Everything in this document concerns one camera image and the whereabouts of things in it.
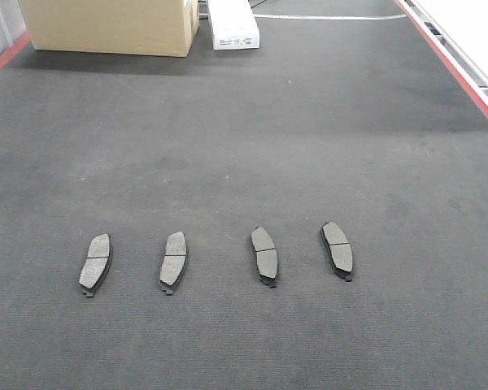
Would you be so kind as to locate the brake pad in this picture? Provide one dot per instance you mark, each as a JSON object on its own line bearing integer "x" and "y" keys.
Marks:
{"x": 339, "y": 250}
{"x": 174, "y": 262}
{"x": 266, "y": 258}
{"x": 97, "y": 264}

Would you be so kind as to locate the cardboard box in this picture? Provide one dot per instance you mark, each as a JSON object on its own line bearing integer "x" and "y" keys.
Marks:
{"x": 145, "y": 27}

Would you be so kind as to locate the red conveyor side rail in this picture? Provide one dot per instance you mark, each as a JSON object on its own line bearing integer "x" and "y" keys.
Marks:
{"x": 462, "y": 77}

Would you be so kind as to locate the white long box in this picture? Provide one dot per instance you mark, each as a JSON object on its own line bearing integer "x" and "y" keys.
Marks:
{"x": 233, "y": 25}

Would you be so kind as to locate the dark grey conveyor belt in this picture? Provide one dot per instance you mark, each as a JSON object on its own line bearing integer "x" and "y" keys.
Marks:
{"x": 343, "y": 114}

